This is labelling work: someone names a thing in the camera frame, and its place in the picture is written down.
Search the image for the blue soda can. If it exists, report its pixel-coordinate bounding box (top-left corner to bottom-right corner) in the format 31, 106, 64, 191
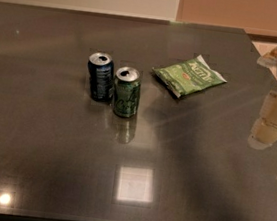
87, 52, 114, 103

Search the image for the green soda can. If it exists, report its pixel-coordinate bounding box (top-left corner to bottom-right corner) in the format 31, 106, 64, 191
113, 66, 141, 118

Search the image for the green chip bag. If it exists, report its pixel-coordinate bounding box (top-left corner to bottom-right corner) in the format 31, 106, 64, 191
152, 55, 226, 98

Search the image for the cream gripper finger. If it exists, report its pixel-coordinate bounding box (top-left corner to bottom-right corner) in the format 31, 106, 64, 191
248, 91, 277, 150
256, 46, 277, 68

